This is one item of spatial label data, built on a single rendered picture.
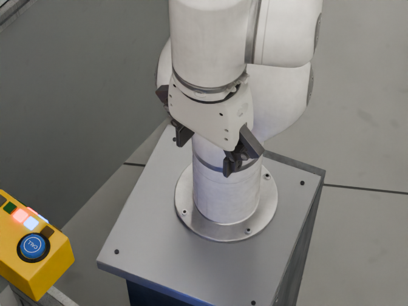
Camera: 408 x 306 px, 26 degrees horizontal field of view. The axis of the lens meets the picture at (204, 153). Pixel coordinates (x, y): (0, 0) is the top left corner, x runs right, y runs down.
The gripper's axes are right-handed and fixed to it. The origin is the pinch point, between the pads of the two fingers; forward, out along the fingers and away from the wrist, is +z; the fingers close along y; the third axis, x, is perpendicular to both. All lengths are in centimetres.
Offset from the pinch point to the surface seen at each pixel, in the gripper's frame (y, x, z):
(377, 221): -2, -84, 143
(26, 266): 23.7, 17.6, 35.8
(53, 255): 21.6, 13.5, 36.2
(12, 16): 70, -25, 46
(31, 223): 28.1, 11.5, 35.2
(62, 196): 71, -26, 123
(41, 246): 23.6, 13.8, 34.8
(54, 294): 25, 13, 57
